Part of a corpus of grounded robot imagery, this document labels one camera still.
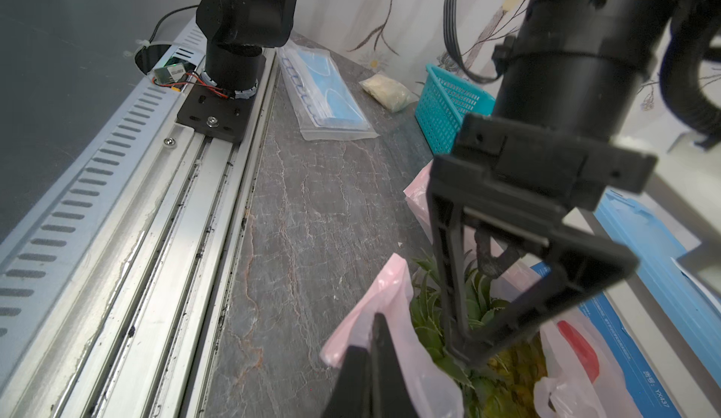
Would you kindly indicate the white slotted cable duct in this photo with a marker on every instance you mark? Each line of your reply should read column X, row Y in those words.
column 44, row 251

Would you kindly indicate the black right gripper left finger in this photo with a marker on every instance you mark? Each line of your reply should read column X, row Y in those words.
column 352, row 394

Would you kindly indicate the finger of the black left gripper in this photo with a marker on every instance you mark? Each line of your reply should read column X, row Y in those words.
column 445, row 249
column 579, row 269

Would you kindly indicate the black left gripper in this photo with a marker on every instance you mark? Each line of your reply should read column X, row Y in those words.
column 568, row 79

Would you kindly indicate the pink plastic bag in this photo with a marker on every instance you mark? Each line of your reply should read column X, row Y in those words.
column 584, row 378

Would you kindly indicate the blue lidded storage box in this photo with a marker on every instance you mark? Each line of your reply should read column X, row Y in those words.
column 663, row 322

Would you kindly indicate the small green circuit board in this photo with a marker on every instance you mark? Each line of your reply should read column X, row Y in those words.
column 170, row 74

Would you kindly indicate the teal plastic basket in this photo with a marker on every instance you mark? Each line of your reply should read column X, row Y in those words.
column 445, row 100

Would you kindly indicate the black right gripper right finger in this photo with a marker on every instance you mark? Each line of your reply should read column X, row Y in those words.
column 389, row 395

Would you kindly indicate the packet of blue face masks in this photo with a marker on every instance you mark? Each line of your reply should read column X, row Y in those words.
column 324, row 106

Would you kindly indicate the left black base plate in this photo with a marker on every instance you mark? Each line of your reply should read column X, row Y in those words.
column 211, row 115

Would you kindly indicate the bag of white contents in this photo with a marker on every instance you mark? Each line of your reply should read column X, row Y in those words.
column 389, row 93

